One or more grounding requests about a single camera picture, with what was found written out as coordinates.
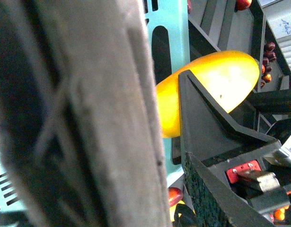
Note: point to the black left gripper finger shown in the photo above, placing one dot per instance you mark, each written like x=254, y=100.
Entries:
x=215, y=204

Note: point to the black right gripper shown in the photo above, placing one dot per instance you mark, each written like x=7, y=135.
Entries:
x=255, y=166

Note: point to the yellow mango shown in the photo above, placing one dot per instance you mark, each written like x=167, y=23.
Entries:
x=228, y=76

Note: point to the brown basket handle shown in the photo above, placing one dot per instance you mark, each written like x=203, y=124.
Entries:
x=80, y=135

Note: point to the black upper display tray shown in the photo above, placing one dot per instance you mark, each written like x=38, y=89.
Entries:
x=216, y=25

